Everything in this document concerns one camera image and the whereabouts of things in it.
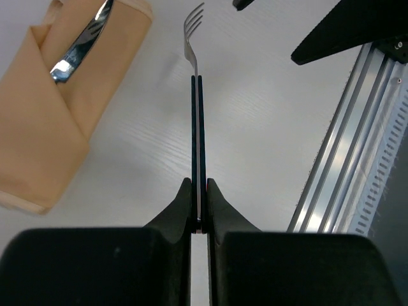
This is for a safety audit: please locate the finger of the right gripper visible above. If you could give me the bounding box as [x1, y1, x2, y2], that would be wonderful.
[233, 0, 254, 10]
[291, 1, 407, 65]

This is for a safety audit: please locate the front aluminium rail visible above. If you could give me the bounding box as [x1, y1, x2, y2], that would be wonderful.
[288, 44, 407, 233]

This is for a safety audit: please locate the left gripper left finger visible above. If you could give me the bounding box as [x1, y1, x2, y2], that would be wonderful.
[1, 179, 192, 305]

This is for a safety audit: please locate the beige satin napkin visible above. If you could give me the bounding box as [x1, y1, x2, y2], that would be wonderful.
[1, 1, 153, 214]

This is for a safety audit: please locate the green handled knife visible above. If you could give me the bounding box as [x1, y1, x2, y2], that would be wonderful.
[50, 0, 115, 84]

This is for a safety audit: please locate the green handled fork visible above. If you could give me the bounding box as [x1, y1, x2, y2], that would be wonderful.
[183, 2, 205, 234]

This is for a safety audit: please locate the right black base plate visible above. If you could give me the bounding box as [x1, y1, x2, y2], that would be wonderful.
[373, 34, 408, 64]

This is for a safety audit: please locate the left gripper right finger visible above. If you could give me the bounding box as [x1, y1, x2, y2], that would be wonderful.
[207, 179, 402, 305]

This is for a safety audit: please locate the slotted grey cable duct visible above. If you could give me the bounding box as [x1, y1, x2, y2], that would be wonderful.
[349, 95, 408, 237]

